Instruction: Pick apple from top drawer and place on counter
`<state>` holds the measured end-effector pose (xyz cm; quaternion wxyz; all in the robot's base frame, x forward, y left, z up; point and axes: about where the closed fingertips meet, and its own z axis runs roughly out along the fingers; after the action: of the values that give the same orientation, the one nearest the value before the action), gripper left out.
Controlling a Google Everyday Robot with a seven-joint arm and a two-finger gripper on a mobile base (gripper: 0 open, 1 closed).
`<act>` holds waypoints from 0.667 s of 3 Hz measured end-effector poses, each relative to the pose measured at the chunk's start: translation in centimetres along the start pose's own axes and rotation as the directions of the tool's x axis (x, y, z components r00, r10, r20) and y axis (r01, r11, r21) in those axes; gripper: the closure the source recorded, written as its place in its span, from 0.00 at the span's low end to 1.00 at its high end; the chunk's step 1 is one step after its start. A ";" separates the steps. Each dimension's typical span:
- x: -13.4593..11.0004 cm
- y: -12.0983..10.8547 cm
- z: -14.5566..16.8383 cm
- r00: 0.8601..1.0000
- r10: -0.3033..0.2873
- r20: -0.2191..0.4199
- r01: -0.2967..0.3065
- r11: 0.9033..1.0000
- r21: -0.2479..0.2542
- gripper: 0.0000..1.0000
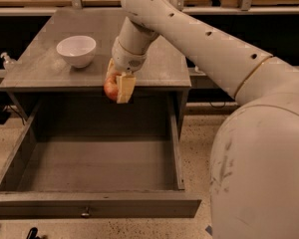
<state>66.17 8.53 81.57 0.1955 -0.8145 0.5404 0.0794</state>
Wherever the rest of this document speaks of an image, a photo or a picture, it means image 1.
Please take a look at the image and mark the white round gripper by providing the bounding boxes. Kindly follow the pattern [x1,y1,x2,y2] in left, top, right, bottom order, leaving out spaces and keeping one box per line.
[106,18,158,104]

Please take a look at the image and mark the red apple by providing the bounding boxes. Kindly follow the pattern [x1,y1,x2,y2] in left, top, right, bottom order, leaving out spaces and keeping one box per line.
[104,75,119,102]

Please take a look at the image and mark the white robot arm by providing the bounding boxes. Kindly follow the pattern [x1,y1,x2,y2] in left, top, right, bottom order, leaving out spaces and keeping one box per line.
[110,0,299,239]

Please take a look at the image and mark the grey cabinet counter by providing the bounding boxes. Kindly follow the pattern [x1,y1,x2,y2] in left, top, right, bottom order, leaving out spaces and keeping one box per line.
[0,7,192,141]

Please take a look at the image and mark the grey open drawer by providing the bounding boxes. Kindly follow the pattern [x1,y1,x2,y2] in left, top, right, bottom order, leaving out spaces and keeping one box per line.
[0,99,200,219]

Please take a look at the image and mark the metal drawer knob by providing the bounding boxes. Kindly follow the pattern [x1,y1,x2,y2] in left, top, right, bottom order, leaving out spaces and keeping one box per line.
[81,207,91,219]

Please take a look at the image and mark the white ceramic bowl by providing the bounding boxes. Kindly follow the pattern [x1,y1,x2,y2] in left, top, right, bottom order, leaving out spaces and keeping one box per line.
[56,36,97,68]

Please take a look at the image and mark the clear pump sanitizer bottle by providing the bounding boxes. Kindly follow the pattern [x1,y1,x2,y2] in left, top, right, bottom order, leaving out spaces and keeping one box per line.
[0,52,16,71]

